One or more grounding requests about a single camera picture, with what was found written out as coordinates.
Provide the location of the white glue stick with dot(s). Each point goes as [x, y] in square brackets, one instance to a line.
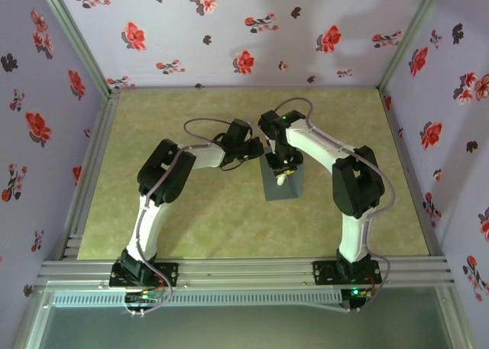
[280, 180]

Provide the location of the grey-blue paper envelope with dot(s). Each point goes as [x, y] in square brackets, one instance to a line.
[282, 192]

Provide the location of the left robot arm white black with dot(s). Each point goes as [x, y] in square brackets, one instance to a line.
[206, 156]

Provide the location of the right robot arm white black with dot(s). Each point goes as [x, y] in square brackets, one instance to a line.
[313, 143]

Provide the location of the grey metal lower panel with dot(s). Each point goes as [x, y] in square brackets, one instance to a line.
[244, 330]

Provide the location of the wide aluminium frame rail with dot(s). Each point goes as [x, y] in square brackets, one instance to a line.
[244, 272]

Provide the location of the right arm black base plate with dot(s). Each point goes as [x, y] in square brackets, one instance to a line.
[322, 274]

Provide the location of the aluminium side rail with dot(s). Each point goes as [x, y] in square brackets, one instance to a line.
[397, 135]
[103, 127]

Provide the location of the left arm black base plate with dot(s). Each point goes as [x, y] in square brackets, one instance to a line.
[172, 269]

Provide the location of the aluminium corner post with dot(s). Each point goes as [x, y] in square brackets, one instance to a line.
[408, 39]
[78, 39]

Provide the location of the lower aluminium frame leg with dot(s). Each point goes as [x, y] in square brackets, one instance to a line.
[30, 322]
[454, 322]

